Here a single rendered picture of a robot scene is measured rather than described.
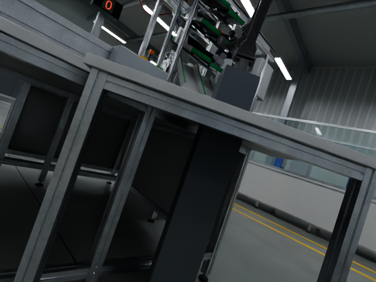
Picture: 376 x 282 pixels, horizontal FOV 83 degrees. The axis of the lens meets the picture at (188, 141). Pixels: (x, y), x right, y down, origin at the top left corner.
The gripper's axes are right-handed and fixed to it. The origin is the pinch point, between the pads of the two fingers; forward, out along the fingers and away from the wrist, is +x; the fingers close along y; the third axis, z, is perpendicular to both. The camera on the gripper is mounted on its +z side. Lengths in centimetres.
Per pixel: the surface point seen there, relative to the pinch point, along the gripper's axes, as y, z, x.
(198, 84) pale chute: 6.9, -19.9, 9.8
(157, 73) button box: 43, -38, -8
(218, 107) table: 39, -57, -36
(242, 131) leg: 30, -61, -38
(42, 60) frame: 76, -50, -4
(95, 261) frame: 43, -108, 14
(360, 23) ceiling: -571, 441, 17
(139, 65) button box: 51, -39, -8
